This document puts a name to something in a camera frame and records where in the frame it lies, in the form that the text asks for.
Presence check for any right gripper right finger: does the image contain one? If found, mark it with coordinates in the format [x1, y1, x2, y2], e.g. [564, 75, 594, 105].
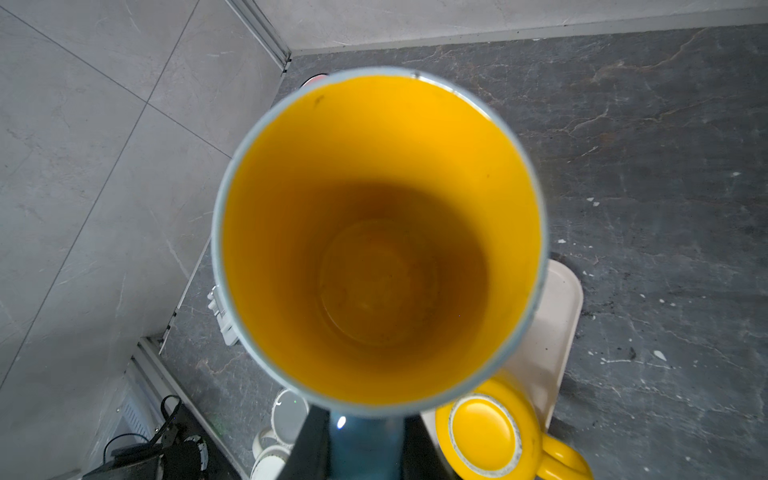
[403, 415, 455, 480]

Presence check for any yellow mug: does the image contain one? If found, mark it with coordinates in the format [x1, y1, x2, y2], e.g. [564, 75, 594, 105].
[435, 372, 593, 479]

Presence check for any beige plastic tray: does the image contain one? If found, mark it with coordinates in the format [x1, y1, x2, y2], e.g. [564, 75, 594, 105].
[419, 259, 585, 433]

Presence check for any small white plastic holder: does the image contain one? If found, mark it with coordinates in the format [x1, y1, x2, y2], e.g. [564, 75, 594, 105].
[207, 285, 239, 346]

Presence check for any pink patterned mug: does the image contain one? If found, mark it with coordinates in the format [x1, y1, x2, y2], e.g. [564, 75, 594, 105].
[301, 73, 328, 88]

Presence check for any grey mug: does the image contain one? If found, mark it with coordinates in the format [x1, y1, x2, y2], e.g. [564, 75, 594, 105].
[270, 389, 310, 446]

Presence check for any blue butterfly mug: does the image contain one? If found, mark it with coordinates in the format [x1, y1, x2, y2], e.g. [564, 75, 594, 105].
[211, 67, 549, 479]

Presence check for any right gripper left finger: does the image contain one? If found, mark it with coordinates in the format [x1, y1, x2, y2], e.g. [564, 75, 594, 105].
[277, 409, 330, 480]

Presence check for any white mug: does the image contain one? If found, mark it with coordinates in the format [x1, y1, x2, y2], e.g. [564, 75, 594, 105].
[250, 428, 291, 480]

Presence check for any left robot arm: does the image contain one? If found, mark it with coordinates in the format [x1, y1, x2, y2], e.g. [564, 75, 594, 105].
[82, 394, 209, 479]

